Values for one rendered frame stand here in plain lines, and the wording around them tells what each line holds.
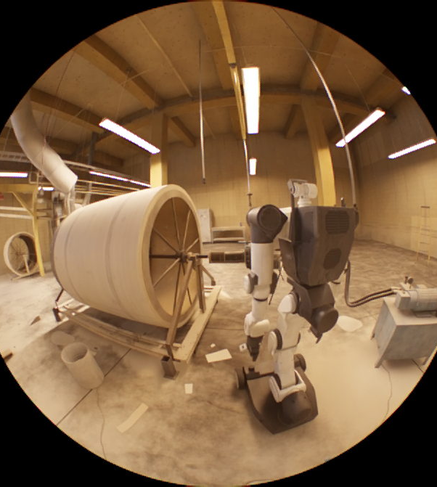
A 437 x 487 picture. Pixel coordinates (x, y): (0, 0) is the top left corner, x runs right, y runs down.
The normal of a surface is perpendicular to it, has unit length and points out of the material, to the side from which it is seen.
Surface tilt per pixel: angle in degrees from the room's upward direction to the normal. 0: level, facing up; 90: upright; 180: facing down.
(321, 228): 90
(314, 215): 90
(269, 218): 90
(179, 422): 0
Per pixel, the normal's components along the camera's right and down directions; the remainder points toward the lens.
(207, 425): -0.06, -0.99
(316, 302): 0.02, -0.60
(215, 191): -0.19, 0.15
